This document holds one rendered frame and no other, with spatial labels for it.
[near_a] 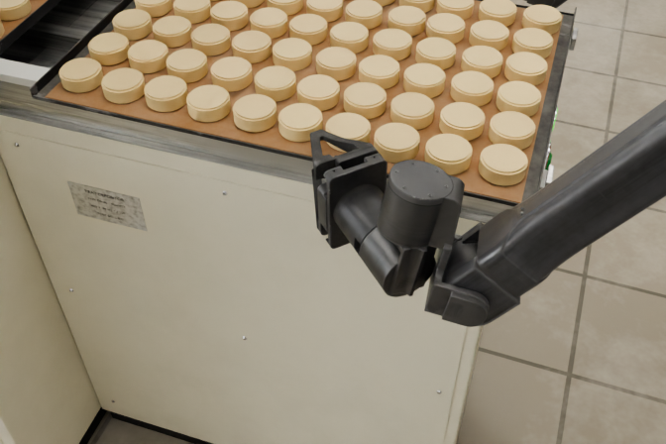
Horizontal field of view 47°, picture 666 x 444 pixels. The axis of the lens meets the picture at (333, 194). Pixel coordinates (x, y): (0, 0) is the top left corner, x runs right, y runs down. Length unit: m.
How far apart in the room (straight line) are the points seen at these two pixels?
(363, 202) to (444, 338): 0.35
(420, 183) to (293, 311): 0.47
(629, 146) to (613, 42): 2.23
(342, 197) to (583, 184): 0.24
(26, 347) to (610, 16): 2.33
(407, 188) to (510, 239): 0.10
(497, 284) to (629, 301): 1.29
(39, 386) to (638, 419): 1.19
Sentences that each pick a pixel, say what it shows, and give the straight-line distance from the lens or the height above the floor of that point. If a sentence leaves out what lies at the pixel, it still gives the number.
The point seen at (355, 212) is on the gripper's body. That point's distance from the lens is 0.75.
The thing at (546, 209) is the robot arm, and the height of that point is 1.00.
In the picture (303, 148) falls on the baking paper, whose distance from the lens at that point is 0.85.
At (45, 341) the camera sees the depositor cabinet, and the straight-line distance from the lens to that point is 1.39.
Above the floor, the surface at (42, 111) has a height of 0.85.
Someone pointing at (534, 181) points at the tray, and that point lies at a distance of 0.84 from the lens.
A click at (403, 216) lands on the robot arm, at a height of 0.98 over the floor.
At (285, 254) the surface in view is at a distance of 1.01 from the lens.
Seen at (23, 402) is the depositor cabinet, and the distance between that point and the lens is 1.40.
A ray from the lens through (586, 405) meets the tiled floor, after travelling 1.77.
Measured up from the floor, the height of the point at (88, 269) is 0.55.
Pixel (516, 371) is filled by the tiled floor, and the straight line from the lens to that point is 1.78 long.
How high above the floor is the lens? 1.45
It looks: 44 degrees down
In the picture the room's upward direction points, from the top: straight up
